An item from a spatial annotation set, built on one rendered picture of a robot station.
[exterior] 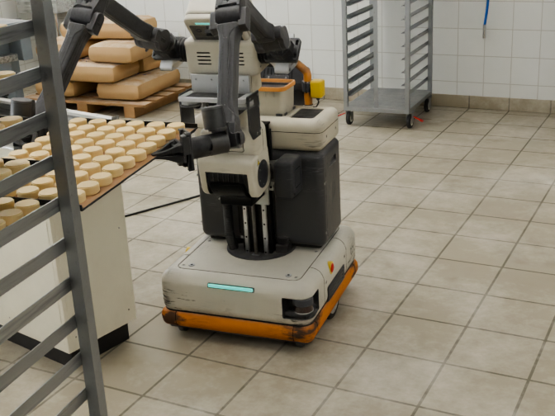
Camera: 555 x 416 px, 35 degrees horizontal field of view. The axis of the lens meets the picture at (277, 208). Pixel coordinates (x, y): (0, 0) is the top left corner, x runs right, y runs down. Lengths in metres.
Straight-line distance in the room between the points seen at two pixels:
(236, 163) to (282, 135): 0.30
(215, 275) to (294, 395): 0.57
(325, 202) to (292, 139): 0.28
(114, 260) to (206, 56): 0.84
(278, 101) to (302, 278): 0.68
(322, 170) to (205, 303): 0.68
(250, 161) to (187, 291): 0.60
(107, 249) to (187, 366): 0.52
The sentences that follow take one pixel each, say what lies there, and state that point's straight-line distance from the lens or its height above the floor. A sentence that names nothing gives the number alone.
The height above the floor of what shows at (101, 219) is 0.54.
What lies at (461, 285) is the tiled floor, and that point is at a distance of 3.83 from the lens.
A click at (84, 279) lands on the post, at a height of 0.88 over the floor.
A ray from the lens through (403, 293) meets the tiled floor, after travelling 3.74.
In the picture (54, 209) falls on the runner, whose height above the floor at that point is 1.05.
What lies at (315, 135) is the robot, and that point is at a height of 0.76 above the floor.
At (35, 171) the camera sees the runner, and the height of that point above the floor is 1.14.
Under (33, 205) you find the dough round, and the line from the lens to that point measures 1.83.
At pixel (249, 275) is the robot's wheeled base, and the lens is 3.28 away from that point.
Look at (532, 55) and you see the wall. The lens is 6.62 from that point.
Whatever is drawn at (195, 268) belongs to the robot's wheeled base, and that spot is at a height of 0.28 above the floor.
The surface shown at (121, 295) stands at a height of 0.21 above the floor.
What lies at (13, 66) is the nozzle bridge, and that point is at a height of 0.99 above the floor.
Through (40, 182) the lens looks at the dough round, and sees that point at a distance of 2.09.
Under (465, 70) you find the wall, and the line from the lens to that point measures 6.75.
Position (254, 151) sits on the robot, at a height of 0.76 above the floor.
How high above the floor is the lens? 1.64
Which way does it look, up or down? 20 degrees down
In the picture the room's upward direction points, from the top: 3 degrees counter-clockwise
